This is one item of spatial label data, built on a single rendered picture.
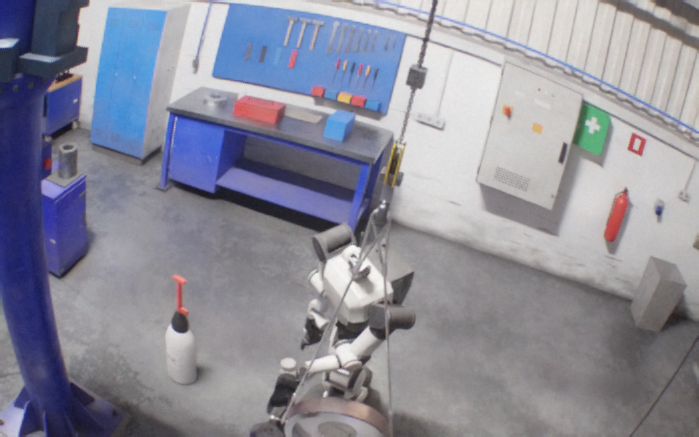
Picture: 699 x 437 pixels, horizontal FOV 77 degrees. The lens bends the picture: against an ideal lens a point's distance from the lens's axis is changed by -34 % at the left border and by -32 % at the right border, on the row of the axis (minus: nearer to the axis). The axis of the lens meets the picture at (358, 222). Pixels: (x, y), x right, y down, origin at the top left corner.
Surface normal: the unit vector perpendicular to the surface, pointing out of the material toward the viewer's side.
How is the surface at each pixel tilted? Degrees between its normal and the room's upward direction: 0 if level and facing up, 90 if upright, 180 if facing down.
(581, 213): 90
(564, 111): 90
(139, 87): 90
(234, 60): 90
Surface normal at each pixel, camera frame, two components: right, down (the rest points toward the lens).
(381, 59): -0.23, 0.42
